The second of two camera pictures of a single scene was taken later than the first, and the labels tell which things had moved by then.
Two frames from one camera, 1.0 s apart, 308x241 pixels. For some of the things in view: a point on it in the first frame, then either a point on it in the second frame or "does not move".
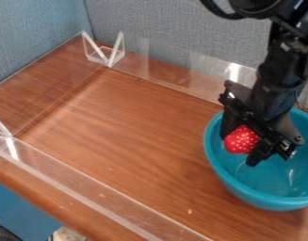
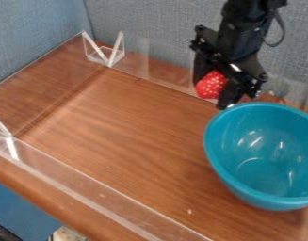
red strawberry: x=240 y=141 -> x=211 y=84
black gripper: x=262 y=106 -> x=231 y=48
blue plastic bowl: x=278 y=183 does not move
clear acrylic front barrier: x=86 y=189 does not move
